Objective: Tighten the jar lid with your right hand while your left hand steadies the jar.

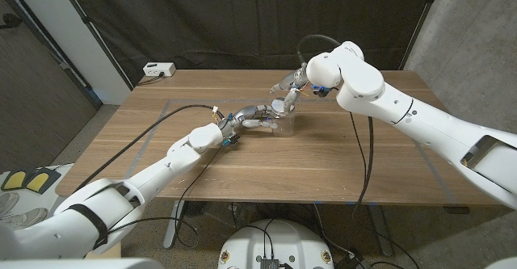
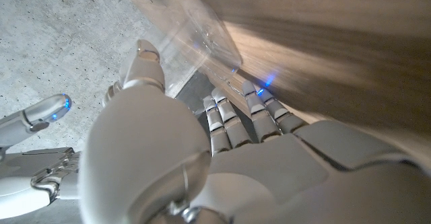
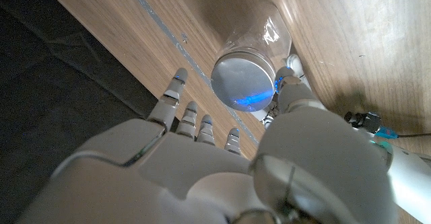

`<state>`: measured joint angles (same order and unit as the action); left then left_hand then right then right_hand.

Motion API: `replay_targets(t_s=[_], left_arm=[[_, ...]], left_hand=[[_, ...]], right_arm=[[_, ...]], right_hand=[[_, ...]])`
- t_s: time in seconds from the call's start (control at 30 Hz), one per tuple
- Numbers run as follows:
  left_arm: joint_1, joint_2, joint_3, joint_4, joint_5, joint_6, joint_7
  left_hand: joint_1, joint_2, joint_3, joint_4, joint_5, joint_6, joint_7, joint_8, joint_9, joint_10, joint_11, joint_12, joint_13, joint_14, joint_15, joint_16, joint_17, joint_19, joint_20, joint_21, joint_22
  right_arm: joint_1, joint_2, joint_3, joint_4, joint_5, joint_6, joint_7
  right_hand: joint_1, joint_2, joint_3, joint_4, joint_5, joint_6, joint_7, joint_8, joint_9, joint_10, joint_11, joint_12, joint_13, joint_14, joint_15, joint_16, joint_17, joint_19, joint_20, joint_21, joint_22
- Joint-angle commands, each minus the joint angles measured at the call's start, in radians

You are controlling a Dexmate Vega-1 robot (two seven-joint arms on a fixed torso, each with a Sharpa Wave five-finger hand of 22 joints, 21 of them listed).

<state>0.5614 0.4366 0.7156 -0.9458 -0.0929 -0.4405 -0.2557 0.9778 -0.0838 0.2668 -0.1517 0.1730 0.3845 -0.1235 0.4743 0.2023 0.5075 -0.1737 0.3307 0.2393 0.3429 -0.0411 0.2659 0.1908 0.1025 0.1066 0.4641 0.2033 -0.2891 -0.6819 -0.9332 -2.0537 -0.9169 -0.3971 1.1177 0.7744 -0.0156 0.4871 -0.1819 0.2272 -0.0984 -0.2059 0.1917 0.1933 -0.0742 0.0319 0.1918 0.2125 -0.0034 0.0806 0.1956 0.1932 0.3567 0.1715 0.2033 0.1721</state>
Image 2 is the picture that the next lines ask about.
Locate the clear plastic jar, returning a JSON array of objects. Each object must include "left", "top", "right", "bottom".
[{"left": 119, "top": 0, "right": 244, "bottom": 98}]

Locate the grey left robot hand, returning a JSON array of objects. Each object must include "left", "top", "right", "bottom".
[{"left": 79, "top": 38, "right": 431, "bottom": 224}]

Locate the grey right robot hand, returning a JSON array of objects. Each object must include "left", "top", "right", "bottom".
[{"left": 0, "top": 94, "right": 84, "bottom": 220}]

